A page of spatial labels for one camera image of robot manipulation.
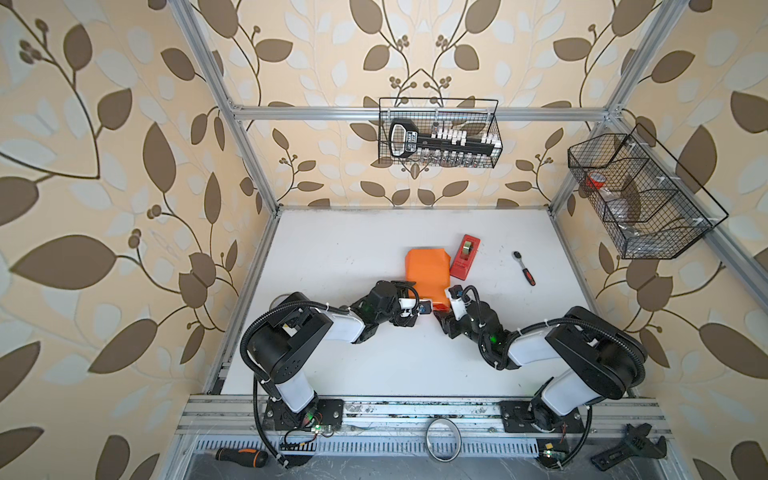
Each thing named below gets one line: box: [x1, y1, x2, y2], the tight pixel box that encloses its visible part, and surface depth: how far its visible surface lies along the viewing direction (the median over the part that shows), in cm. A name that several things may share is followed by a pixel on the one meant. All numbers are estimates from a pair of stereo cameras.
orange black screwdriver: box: [216, 448, 269, 468], surface depth 69 cm
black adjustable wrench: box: [590, 423, 667, 471], surface depth 71 cm
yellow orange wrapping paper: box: [405, 248, 451, 304], surface depth 98 cm
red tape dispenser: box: [450, 234, 481, 281], surface depth 102 cm
